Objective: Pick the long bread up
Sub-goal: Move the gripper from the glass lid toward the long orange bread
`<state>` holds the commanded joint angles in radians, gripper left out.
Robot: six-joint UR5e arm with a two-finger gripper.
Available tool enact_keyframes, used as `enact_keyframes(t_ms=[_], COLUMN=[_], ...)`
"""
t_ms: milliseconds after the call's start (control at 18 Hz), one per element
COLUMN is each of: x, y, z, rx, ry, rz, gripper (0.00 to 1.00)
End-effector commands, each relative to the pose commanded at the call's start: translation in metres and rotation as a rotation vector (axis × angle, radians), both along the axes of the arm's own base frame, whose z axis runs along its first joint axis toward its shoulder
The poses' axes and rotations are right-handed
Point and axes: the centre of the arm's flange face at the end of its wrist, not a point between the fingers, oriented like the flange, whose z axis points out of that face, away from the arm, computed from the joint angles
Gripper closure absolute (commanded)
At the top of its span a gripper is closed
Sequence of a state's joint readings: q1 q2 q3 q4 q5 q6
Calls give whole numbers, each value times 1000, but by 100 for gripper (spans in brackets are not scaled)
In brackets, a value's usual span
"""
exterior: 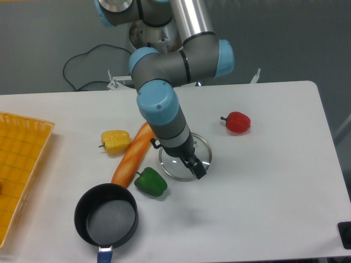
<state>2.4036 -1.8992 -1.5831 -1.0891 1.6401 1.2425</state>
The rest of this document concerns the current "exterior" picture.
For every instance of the glass pot lid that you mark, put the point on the glass pot lid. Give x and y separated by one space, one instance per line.
175 168

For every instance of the yellow plastic basket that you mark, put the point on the yellow plastic basket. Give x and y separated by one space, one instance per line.
23 140

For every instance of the white right table bracket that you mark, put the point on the white right table bracket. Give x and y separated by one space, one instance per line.
256 77

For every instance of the black pot blue handle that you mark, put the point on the black pot blue handle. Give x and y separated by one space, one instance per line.
106 216

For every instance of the green bell pepper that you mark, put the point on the green bell pepper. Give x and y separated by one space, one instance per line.
150 182

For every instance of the white left table bracket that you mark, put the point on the white left table bracket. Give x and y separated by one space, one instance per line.
120 82

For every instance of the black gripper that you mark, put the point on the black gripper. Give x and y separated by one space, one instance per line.
181 146

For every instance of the white table bracket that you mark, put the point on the white table bracket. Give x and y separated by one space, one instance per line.
120 82
256 77

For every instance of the black corner device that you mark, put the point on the black corner device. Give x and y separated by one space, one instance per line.
344 229

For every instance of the long orange bread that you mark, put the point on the long orange bread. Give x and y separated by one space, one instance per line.
132 159

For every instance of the red bell pepper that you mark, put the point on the red bell pepper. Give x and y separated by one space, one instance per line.
237 122

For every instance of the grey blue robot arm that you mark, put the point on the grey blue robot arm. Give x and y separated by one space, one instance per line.
155 75

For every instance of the yellow bell pepper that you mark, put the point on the yellow bell pepper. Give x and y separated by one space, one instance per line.
115 141

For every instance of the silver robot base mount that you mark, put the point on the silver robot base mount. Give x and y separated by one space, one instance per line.
164 39

